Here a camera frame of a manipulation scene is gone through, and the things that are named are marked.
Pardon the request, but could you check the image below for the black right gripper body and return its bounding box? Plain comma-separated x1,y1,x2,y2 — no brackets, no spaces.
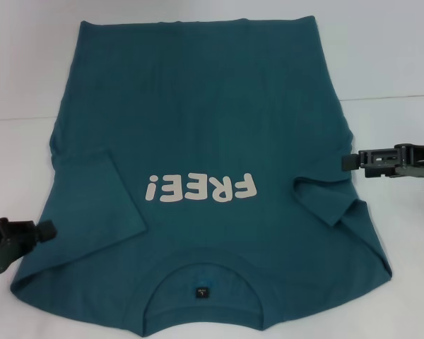
395,143,424,179

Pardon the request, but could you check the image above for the teal blue printed t-shirt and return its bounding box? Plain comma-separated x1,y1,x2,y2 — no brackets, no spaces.
9,14,393,339

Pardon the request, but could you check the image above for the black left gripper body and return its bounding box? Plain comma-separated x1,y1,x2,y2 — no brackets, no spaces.
0,218,33,278

